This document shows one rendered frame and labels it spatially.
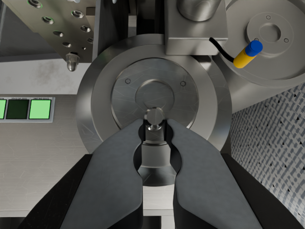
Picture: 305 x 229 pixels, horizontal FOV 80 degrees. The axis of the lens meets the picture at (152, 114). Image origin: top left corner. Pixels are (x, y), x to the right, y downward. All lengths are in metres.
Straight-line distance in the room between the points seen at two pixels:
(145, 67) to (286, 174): 0.23
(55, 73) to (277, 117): 2.71
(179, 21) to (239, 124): 0.28
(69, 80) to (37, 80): 0.45
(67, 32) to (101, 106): 0.34
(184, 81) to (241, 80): 0.07
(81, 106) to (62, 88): 2.52
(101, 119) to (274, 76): 0.17
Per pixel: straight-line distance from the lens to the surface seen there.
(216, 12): 0.18
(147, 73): 0.16
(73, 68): 0.57
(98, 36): 0.22
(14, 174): 0.61
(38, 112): 0.58
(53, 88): 2.77
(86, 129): 0.18
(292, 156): 0.30
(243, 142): 0.40
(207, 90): 0.18
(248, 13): 0.25
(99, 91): 0.17
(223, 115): 0.18
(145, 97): 0.15
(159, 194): 0.51
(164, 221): 0.53
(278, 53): 0.23
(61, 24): 0.48
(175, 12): 0.17
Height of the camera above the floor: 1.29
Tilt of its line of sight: 11 degrees down
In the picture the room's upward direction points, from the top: 180 degrees clockwise
